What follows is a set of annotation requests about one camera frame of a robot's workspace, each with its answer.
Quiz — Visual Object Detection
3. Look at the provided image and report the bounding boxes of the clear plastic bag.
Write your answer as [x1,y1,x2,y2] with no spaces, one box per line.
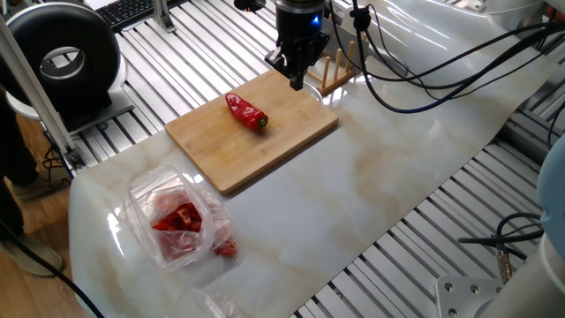
[125,165,239,271]
[189,286,251,318]

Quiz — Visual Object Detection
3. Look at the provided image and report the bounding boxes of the thick black floor cable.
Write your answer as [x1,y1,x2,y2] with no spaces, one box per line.
[0,220,105,318]

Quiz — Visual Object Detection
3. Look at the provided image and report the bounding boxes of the slanted aluminium frame post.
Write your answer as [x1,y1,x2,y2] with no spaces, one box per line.
[0,17,87,172]

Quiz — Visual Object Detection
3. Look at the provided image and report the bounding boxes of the silver robot mounting plate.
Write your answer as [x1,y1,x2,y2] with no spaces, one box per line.
[435,276,504,318]

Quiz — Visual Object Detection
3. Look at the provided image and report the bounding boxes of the short aluminium post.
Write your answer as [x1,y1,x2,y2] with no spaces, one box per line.
[152,0,177,34]

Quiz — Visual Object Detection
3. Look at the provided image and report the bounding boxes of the black computer keyboard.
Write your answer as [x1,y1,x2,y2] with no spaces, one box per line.
[94,0,186,31]

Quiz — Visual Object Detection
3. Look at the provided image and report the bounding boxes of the black trouser leg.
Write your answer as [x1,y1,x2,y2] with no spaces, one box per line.
[0,86,40,242]

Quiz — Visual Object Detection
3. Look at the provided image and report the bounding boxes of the chopped red pepper pieces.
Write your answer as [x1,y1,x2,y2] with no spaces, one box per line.
[152,201,238,260]

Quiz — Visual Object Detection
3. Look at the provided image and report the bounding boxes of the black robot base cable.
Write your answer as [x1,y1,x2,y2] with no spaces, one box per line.
[456,212,544,261]

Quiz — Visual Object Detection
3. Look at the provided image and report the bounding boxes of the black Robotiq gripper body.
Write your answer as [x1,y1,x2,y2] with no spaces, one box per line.
[275,0,328,67]

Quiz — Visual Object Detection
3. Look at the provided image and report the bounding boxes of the thin black wire bundle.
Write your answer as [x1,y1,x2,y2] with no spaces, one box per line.
[41,145,74,190]

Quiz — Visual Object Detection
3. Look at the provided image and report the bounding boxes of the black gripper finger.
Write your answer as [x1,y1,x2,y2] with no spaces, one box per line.
[297,34,331,91]
[264,46,298,91]

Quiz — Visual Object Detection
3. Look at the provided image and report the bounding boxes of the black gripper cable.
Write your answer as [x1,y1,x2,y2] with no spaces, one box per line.
[328,0,565,101]

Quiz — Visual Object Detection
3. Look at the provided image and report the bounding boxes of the bamboo cutting board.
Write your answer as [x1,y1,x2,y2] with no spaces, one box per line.
[164,66,340,197]

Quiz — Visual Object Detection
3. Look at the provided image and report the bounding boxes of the wooden peg rack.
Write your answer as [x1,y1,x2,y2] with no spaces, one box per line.
[306,40,358,97]

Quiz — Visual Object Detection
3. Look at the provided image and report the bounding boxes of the red bell pepper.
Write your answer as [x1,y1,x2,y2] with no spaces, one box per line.
[224,92,269,133]

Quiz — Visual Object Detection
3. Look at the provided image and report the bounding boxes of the marble pattern table mat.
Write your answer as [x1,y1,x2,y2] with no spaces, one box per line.
[68,0,561,318]

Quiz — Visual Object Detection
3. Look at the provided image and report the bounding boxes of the black ring device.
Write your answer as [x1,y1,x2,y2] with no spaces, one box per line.
[0,1,136,136]

